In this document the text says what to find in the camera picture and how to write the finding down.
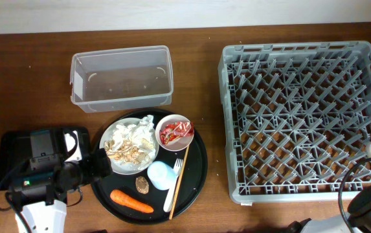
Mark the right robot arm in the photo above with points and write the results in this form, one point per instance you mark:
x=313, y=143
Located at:
x=357, y=218

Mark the peanut shell scraps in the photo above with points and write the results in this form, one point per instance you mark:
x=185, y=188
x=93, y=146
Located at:
x=126, y=153

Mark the black rectangular tray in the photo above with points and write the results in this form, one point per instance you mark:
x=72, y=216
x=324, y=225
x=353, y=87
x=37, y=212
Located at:
x=40, y=150

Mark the clear plastic bin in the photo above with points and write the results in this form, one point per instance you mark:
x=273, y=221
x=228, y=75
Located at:
x=118, y=79

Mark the pink bowl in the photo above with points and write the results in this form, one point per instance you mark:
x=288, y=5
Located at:
x=179, y=144

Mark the orange carrot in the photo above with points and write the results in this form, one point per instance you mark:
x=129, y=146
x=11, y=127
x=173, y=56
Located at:
x=123, y=199

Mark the white tissue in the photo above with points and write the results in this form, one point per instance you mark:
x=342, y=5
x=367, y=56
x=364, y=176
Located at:
x=140, y=135

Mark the wooden chopstick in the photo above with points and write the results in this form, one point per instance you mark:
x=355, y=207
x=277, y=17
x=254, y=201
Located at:
x=177, y=187

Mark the white plastic fork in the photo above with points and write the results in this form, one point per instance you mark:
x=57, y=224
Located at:
x=170, y=195

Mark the grey dishwasher rack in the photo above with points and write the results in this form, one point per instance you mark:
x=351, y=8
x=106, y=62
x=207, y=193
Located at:
x=297, y=118

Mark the red snack wrapper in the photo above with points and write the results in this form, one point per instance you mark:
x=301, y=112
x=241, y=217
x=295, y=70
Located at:
x=176, y=131

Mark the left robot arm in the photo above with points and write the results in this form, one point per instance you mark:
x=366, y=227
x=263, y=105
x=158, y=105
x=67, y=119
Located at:
x=39, y=200

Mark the brown walnut shell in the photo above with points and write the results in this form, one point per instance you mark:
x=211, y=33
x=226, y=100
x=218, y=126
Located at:
x=142, y=185

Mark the grey plate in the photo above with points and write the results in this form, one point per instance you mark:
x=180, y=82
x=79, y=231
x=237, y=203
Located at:
x=126, y=168

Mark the light blue cup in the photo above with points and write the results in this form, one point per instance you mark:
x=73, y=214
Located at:
x=161, y=175

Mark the round black tray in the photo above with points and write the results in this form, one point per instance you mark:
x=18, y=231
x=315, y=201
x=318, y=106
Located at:
x=191, y=184

